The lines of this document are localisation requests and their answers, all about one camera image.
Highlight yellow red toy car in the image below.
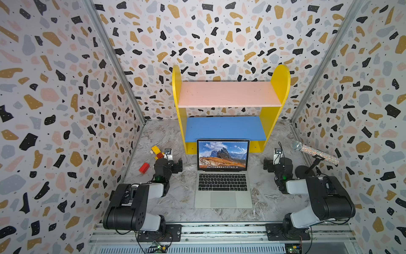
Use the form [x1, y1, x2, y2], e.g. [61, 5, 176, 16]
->
[151, 146, 165, 160]

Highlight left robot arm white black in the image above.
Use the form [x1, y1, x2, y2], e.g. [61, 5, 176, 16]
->
[103, 158, 183, 236]

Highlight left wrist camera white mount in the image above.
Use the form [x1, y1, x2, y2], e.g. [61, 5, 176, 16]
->
[163, 148, 173, 161]

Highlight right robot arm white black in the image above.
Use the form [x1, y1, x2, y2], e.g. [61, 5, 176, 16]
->
[263, 158, 355, 238]

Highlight right green circuit board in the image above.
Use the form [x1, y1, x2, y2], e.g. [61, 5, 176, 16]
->
[285, 243, 302, 254]

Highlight black microphone stand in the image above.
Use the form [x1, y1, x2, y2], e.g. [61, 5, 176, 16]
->
[295, 155, 325, 179]

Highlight silver laptop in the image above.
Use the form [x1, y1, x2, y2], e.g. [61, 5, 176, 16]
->
[195, 139, 253, 209]

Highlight yellow shelf pink blue boards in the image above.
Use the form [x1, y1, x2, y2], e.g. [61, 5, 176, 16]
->
[172, 65, 291, 155]

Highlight green circuit board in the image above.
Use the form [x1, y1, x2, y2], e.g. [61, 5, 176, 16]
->
[148, 242, 168, 254]
[285, 243, 302, 254]

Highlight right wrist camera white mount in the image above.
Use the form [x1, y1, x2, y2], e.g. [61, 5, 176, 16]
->
[273, 148, 283, 165]

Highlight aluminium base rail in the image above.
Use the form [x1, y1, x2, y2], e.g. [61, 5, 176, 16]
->
[89, 222, 362, 254]

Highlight left green circuit board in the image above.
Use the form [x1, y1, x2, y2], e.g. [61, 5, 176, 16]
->
[148, 242, 168, 254]

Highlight red toy block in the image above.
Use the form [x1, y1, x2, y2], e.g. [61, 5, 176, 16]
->
[139, 163, 150, 174]

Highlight glittery silver microphone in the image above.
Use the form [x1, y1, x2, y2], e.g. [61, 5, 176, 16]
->
[291, 141, 339, 165]

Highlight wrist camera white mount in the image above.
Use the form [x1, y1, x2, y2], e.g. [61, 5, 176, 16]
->
[273, 148, 283, 165]
[163, 148, 173, 161]

